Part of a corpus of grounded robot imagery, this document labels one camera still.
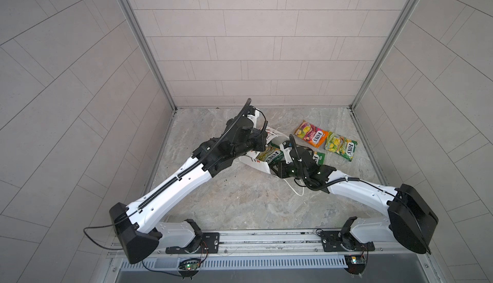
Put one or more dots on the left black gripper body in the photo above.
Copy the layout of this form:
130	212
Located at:
248	143

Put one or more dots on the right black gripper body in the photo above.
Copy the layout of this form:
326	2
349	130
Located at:
288	171

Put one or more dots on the white flowered paper bag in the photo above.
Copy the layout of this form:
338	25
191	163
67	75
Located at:
278	145

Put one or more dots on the orange Fox's fruits candy bag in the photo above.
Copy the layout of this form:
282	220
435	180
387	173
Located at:
311	134

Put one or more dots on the green Fox's spring tea bag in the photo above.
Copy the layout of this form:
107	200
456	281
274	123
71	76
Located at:
341	145

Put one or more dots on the green fox's candy bag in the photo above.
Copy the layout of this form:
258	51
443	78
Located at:
271	155
319	157

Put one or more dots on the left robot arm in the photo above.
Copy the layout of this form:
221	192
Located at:
138	225

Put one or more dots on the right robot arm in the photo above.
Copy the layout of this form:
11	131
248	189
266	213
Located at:
405	218

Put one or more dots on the right controller board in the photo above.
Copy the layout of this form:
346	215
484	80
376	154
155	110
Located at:
356	265

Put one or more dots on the controller board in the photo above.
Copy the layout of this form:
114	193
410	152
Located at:
189	265
356	265

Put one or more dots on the left controller board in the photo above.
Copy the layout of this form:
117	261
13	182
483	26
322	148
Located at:
189	265

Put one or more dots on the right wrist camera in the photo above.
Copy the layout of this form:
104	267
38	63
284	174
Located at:
286	148

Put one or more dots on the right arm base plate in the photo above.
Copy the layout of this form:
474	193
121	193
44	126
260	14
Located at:
338	241

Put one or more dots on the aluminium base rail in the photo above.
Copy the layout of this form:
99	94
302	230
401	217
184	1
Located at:
276	242

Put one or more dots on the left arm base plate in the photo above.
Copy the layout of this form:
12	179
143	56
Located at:
209	243

